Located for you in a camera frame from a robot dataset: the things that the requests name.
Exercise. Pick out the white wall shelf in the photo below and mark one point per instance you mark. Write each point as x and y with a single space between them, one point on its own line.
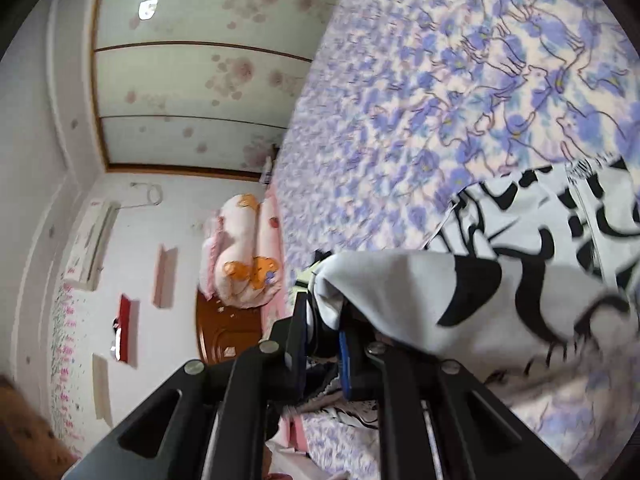
102 390

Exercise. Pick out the brown wooden headboard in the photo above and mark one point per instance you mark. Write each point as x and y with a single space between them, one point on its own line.
225 330

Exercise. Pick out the rolled cartoon bear quilt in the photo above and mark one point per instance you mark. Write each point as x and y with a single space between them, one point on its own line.
240 270

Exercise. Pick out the floral sliding door wardrobe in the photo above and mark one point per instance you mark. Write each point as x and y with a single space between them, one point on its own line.
200 85

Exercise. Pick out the brown wooden furniture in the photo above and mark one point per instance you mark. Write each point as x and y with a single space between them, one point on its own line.
30 435

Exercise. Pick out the red wall shelf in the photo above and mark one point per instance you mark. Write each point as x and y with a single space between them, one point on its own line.
127 330

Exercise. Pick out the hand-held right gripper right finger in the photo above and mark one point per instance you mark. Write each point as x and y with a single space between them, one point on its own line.
345 365

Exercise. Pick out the purple floral blanket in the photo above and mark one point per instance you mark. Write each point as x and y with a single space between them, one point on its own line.
425 85

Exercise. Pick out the pink wall shelf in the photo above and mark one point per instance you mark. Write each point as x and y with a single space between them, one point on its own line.
165 277

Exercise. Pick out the white wall air conditioner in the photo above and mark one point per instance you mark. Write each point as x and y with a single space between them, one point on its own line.
92 245

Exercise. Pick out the green and black folded garment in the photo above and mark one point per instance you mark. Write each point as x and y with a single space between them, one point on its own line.
306 276

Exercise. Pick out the pink floral wall sticker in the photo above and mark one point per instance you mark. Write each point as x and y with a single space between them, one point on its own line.
65 360

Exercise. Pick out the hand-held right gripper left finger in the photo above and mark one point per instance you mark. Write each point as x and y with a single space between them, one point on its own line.
299 350

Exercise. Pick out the black and white printed garment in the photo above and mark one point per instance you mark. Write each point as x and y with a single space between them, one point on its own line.
450 285

